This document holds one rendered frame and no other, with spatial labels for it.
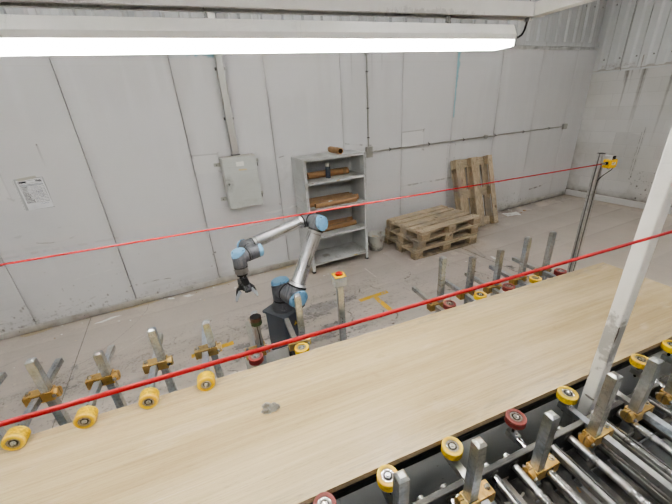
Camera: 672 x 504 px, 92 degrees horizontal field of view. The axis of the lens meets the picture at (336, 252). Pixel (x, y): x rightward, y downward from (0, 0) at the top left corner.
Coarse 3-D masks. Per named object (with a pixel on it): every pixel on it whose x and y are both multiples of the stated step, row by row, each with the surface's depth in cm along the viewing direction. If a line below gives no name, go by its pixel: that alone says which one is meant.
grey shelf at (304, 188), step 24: (312, 168) 449; (360, 168) 450; (312, 192) 462; (336, 192) 478; (360, 192) 466; (336, 216) 492; (360, 216) 482; (336, 240) 507; (360, 240) 500; (312, 264) 453
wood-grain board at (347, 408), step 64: (448, 320) 197; (512, 320) 193; (576, 320) 190; (640, 320) 186; (256, 384) 160; (320, 384) 157; (384, 384) 155; (448, 384) 153; (512, 384) 150; (0, 448) 136; (64, 448) 134; (128, 448) 133; (192, 448) 131; (256, 448) 129; (320, 448) 128; (384, 448) 126
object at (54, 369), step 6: (60, 360) 176; (54, 366) 172; (60, 366) 175; (48, 372) 168; (54, 372) 168; (48, 378) 164; (54, 378) 167; (30, 402) 150; (36, 402) 150; (30, 408) 147; (36, 408) 149; (24, 420) 141; (30, 420) 144
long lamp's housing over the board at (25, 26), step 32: (0, 32) 82; (32, 32) 84; (64, 32) 86; (96, 32) 88; (128, 32) 90; (160, 32) 93; (192, 32) 95; (224, 32) 98; (256, 32) 101; (288, 32) 104; (320, 32) 107; (352, 32) 111; (384, 32) 114; (416, 32) 118; (448, 32) 123; (480, 32) 127; (512, 32) 132
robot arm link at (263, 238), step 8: (296, 216) 256; (304, 216) 255; (280, 224) 248; (288, 224) 248; (296, 224) 252; (304, 224) 255; (264, 232) 238; (272, 232) 239; (280, 232) 243; (288, 232) 249; (240, 240) 230; (248, 240) 229; (256, 240) 231; (264, 240) 235; (272, 240) 242
